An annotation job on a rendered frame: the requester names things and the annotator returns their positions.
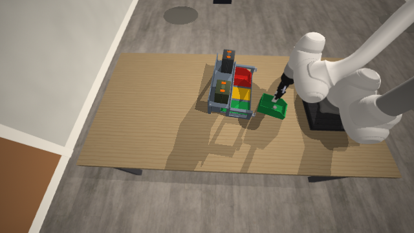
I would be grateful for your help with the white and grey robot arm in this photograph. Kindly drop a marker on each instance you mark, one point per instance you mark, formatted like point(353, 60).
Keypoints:
point(342, 88)

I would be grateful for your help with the green bin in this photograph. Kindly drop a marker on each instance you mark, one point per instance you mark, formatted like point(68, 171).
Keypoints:
point(266, 106)

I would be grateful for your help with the red bin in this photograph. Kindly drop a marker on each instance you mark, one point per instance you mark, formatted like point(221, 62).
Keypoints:
point(242, 77)

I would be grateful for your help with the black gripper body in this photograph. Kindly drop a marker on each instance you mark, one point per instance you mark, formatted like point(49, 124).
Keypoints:
point(286, 80)

